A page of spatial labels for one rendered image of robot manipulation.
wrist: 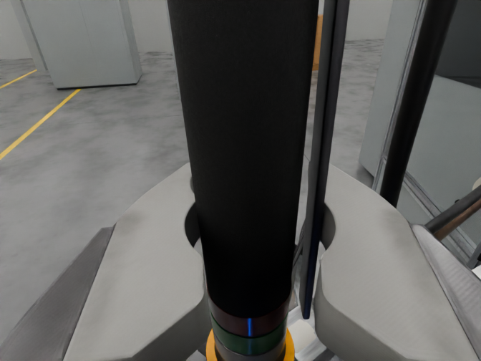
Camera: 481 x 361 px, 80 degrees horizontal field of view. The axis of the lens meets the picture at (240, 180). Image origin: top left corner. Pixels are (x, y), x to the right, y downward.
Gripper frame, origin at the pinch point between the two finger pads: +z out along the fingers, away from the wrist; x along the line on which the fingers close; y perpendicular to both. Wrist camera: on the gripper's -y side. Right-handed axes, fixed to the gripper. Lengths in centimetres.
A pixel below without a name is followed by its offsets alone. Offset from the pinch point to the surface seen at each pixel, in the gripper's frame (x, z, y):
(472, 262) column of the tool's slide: 54, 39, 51
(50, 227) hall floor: -179, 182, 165
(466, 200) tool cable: 19.2, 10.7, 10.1
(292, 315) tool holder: 2.3, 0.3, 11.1
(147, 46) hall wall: -377, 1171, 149
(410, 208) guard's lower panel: 70, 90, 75
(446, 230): 16.5, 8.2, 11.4
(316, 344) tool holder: 3.5, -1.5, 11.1
